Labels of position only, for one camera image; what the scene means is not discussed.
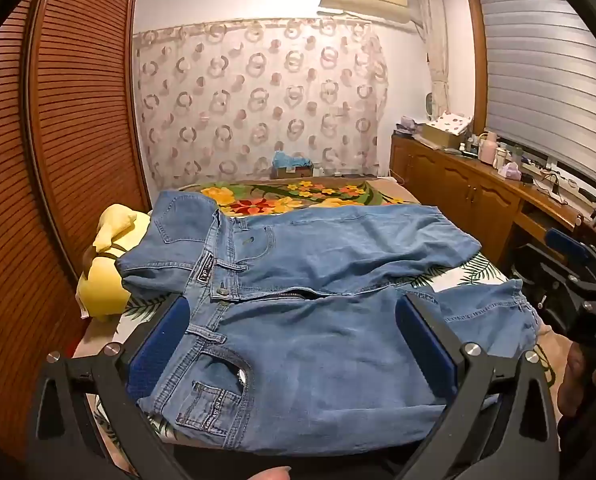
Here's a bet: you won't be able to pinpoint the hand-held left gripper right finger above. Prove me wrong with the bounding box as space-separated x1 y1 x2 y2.
395 292 561 480

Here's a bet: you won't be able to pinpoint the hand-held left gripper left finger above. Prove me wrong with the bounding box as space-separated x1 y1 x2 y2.
28 294 213 480

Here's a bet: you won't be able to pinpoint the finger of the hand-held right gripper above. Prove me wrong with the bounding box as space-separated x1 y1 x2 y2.
513 243 593 312
545 227 596 282

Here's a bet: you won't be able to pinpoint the blue denim pants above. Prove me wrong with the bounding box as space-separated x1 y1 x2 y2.
115 190 539 457

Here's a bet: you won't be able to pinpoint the person's right forearm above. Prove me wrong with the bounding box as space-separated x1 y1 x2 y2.
558 400 596 480

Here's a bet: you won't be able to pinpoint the person's right hand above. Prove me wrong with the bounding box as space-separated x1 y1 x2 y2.
557 342 596 413

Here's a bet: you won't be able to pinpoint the person's left hand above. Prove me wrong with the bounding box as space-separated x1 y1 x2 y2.
244 466 293 480

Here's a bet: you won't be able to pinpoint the leaf print bed sheet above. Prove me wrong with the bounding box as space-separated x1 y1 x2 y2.
90 252 511 461

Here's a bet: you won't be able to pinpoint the yellow plush toy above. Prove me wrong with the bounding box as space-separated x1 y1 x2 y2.
76 204 151 319

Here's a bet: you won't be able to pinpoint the wooden sideboard cabinet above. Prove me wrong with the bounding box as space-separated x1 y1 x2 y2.
390 132 596 281

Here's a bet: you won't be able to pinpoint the pink thermos bottle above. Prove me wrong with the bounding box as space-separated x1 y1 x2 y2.
479 131 499 166

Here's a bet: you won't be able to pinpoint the beige storage box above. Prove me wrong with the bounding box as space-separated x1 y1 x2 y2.
422 123 464 149

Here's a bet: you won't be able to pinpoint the grey window blind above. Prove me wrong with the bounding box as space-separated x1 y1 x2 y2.
478 0 596 172

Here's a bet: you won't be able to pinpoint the cardboard box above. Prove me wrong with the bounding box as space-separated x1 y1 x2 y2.
270 162 314 180

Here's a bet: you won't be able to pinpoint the blue cloth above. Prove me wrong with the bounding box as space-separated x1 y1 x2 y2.
272 150 313 170

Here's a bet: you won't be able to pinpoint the beige tied curtain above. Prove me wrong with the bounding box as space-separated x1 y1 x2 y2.
415 0 452 122

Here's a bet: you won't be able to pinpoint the wooden louvred wardrobe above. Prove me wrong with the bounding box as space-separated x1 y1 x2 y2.
0 0 151 461

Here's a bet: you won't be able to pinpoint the sheer circle patterned curtain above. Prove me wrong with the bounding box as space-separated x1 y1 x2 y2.
132 17 390 193

